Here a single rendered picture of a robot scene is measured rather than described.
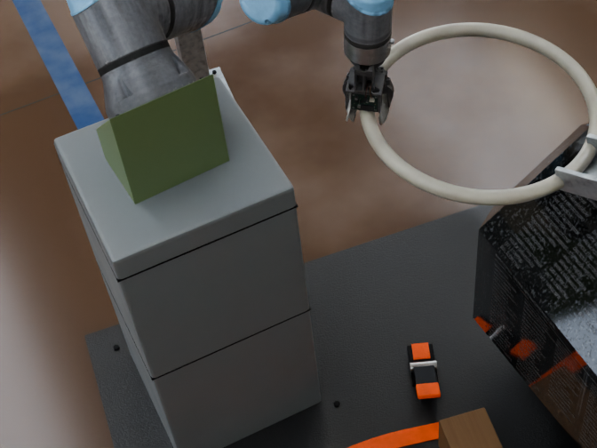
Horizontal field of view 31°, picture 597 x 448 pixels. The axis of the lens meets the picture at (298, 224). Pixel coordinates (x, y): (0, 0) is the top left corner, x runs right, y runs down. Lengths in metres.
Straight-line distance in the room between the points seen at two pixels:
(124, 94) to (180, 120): 0.12
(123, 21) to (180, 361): 0.79
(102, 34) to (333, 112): 1.58
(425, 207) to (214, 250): 1.18
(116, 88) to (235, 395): 0.90
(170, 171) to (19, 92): 1.76
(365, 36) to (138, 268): 0.64
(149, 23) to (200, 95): 0.17
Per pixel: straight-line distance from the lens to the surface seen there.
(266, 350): 2.56
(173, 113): 2.10
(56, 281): 3.26
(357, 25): 2.01
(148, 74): 2.08
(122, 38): 2.09
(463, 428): 2.67
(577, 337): 2.22
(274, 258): 2.31
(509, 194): 2.05
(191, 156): 2.19
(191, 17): 2.24
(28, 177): 3.57
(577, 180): 2.07
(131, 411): 2.92
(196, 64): 3.55
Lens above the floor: 2.45
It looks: 49 degrees down
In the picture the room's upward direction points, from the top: 7 degrees counter-clockwise
